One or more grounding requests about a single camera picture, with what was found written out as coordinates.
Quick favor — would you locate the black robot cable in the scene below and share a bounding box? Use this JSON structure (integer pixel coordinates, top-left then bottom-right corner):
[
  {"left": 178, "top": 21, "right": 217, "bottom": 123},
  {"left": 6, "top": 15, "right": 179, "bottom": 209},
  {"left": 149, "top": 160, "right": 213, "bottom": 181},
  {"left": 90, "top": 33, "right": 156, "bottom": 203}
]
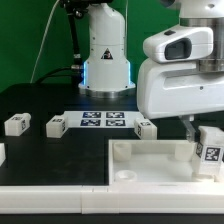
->
[{"left": 34, "top": 4, "right": 88, "bottom": 84}]

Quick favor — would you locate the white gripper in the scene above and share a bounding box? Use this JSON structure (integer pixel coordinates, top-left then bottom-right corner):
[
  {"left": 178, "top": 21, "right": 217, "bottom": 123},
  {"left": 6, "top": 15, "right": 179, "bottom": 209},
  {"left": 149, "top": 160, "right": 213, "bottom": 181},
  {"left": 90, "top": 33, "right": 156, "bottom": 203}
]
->
[{"left": 137, "top": 59, "right": 224, "bottom": 142}]

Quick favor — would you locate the white marker sheet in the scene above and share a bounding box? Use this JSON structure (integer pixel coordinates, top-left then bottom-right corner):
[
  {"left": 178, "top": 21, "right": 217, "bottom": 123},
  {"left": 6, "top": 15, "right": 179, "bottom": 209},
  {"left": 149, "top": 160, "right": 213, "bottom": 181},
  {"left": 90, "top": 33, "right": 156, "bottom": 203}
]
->
[{"left": 64, "top": 111, "right": 143, "bottom": 128}]

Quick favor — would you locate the white square tabletop tray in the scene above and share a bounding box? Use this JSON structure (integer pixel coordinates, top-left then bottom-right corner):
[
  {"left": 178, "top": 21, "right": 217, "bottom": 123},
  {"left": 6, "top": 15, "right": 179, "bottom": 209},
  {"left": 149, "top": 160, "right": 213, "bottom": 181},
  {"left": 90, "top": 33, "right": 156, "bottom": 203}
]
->
[{"left": 108, "top": 140, "right": 224, "bottom": 185}]

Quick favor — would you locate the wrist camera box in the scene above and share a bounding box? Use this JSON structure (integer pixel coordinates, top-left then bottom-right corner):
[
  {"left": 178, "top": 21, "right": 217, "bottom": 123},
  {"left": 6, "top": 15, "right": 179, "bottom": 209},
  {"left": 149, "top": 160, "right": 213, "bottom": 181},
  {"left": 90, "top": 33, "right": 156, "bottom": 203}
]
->
[{"left": 143, "top": 25, "right": 214, "bottom": 63}]

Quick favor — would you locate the white thin cable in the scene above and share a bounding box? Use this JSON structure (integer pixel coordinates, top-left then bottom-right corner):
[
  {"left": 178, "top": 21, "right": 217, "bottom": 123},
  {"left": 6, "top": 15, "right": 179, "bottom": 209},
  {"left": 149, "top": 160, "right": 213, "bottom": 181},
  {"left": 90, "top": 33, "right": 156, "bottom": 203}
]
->
[{"left": 29, "top": 0, "right": 62, "bottom": 84}]

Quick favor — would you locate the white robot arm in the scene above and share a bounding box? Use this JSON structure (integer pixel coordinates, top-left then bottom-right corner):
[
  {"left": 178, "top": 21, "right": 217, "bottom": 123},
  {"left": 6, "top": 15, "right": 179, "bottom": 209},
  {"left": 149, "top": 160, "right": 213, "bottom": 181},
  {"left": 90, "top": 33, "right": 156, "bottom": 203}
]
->
[{"left": 62, "top": 0, "right": 224, "bottom": 119}]

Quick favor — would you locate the white front fence bar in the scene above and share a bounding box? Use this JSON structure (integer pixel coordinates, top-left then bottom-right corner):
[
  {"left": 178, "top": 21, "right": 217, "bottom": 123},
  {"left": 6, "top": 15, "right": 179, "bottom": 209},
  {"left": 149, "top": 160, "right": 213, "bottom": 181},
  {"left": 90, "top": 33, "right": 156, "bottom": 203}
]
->
[{"left": 0, "top": 183, "right": 224, "bottom": 214}]

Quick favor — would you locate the white left fence piece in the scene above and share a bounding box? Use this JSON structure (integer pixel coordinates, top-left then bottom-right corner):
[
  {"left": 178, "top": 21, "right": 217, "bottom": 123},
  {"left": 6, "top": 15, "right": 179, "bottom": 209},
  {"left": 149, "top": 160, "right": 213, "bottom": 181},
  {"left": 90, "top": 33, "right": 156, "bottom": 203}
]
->
[{"left": 0, "top": 143, "right": 6, "bottom": 166}]

